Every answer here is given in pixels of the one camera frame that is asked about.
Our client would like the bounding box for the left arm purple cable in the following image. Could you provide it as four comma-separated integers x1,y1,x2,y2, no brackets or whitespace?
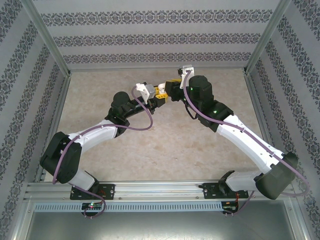
52,86,154,220

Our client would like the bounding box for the aluminium mounting rail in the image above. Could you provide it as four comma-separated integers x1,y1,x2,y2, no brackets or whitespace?
24,181,294,201

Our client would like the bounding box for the grey metal panel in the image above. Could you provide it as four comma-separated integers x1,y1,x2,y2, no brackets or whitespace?
24,211,305,240

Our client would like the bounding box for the grey slotted cable duct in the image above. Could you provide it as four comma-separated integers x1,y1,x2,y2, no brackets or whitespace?
33,201,224,213

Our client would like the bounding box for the aluminium frame post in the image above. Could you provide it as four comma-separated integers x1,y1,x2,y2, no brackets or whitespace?
4,196,35,240
286,199,316,240
21,0,72,77
242,0,293,76

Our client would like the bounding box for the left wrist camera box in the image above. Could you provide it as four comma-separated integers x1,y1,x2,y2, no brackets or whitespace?
134,82,157,102

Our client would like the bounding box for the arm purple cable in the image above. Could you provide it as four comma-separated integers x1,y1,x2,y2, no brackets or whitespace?
52,86,154,220
183,69,310,217

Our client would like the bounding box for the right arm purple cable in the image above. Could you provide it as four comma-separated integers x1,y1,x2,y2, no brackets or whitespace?
183,69,310,217

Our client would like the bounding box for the aluminium side rail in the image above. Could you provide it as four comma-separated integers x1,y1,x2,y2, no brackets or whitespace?
243,72,286,181
33,73,73,183

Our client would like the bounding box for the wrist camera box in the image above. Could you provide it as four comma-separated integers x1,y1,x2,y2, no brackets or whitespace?
176,64,195,90
134,82,157,102

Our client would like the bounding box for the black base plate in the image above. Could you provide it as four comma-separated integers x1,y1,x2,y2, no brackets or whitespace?
201,182,252,200
69,183,116,201

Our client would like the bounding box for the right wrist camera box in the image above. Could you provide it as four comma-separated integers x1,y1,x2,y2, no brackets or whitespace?
176,64,195,90

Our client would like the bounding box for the small circuit board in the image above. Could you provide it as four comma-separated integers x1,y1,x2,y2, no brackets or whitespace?
222,200,240,214
81,201,104,211

